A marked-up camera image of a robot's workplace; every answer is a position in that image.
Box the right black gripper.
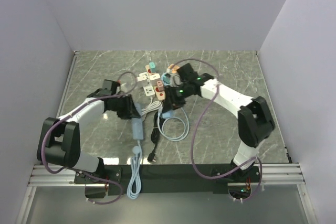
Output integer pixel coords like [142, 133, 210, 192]
[162, 82, 192, 113]

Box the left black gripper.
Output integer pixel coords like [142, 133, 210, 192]
[109, 94, 141, 120]

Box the blue power strip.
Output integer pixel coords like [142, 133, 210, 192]
[131, 103, 144, 141]

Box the orange cube charger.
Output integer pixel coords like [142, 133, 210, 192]
[166, 64, 180, 74]

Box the blue strip cable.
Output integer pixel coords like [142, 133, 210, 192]
[126, 140, 144, 200]

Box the teal charger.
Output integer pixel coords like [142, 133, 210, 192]
[161, 73, 171, 86]
[149, 62, 156, 73]

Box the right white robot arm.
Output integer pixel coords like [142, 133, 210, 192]
[162, 63, 276, 182]

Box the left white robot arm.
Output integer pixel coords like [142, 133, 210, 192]
[37, 80, 143, 183]

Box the beige power strip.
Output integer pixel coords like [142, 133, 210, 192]
[145, 65, 166, 101]

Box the white cube power strip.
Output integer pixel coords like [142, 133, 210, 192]
[137, 72, 155, 97]

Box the teal charger on beige strip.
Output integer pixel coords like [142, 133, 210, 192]
[149, 62, 156, 73]

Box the black base bar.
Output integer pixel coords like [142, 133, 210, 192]
[74, 164, 260, 194]

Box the black power cable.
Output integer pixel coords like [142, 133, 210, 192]
[148, 109, 166, 163]

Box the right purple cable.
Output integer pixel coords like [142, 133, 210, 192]
[175, 58, 263, 203]

